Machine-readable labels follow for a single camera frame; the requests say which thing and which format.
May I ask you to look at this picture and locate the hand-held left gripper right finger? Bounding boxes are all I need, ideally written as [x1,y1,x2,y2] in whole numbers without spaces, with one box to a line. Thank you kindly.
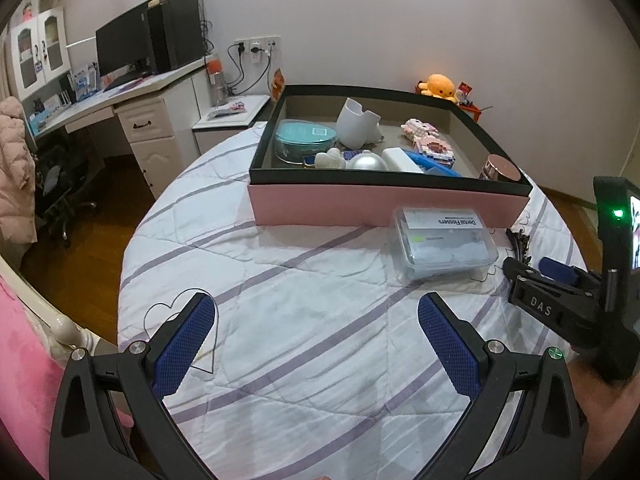
[417,291,588,480]

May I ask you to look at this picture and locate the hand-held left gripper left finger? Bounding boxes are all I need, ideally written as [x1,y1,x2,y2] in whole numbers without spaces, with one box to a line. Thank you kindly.
[49,291,218,480]

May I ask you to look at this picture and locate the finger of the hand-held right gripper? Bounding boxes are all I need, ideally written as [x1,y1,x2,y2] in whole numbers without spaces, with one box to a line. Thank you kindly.
[502,256,576,323]
[537,256,603,293]

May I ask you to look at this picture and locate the black hair clip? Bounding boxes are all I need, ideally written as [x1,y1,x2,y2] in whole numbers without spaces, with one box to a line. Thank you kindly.
[505,227,532,263]

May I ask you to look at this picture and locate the clear plastic floss box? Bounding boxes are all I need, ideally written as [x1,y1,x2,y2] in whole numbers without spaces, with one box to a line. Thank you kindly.
[391,205,499,285]

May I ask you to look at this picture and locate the rose gold jar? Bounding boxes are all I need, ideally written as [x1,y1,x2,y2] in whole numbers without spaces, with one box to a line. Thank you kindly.
[479,154,522,183]

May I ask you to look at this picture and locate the blue tube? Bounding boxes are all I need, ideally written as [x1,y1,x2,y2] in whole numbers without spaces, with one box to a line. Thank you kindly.
[404,149,463,177]

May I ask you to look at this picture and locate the pink black storage box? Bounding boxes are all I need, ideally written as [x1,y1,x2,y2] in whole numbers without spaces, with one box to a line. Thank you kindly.
[248,84,533,231]

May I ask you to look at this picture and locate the small white box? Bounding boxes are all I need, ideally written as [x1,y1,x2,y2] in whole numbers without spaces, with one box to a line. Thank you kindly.
[382,147,426,173]

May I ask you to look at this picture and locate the silver ball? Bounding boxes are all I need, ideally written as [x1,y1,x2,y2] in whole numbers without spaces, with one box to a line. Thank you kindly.
[347,151,388,171]

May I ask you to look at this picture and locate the white heart ornament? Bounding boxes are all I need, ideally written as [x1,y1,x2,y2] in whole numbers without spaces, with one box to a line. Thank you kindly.
[314,148,348,170]

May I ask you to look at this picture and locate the person's right forearm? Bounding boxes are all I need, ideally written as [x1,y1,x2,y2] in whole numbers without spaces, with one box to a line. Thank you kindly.
[567,360,640,480]

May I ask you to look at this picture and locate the pink blanket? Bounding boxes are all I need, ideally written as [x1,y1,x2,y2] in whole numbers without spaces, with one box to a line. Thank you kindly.
[0,272,133,480]

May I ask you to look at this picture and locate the white pink block toy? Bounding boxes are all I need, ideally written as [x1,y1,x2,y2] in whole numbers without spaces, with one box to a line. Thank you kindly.
[401,118,440,143]

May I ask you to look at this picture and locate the black office chair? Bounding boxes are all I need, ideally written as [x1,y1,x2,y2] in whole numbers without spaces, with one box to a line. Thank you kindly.
[32,135,98,248]

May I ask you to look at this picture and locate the orange octopus plush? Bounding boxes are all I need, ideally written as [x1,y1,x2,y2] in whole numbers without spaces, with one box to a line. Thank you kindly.
[419,74,460,105]

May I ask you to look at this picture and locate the pink patterned pouch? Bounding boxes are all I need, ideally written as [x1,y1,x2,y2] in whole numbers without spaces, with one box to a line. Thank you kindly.
[207,101,248,120]

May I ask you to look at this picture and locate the teal round case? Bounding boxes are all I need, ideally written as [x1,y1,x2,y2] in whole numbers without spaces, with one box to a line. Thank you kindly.
[274,119,338,165]

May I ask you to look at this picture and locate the pink puffer jacket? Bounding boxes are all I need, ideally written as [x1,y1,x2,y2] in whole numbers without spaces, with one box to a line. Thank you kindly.
[0,96,37,246]

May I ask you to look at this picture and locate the white side table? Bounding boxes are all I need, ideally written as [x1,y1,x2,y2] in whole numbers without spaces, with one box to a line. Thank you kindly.
[192,94,271,156]

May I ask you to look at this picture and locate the white desk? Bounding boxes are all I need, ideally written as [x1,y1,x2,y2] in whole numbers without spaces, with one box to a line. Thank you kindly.
[27,57,211,198]

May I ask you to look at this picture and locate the clear water bottle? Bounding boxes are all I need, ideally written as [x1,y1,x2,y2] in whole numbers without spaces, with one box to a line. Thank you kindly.
[206,54,230,107]

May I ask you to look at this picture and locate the dark mouse pad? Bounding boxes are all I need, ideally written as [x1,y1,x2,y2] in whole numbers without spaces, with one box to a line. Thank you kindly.
[102,74,151,93]

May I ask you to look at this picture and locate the blue white cartons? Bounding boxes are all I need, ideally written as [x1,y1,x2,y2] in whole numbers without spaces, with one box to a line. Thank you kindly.
[70,62,98,101]

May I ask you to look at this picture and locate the black computer monitor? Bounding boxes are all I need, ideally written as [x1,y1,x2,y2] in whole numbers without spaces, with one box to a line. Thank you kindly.
[95,9,153,78]

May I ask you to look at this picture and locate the black computer tower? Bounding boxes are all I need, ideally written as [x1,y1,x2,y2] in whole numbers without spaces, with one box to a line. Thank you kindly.
[147,0,206,73]

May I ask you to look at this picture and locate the white glass-door cabinet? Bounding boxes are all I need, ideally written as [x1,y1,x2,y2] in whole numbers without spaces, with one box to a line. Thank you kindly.
[9,6,71,101]

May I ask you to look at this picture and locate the black heart-shaped wire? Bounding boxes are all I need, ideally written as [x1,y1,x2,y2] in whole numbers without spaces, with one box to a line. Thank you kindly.
[144,287,219,376]

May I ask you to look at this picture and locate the cream bed frame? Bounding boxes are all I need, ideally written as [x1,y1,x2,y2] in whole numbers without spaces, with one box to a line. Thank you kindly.
[0,255,118,361]

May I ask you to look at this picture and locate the black power cable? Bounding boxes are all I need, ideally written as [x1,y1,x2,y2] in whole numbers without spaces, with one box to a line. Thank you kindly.
[227,42,273,96]

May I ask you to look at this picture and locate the white wall power outlet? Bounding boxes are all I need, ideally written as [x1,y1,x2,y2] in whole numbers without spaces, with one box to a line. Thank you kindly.
[234,36,282,63]

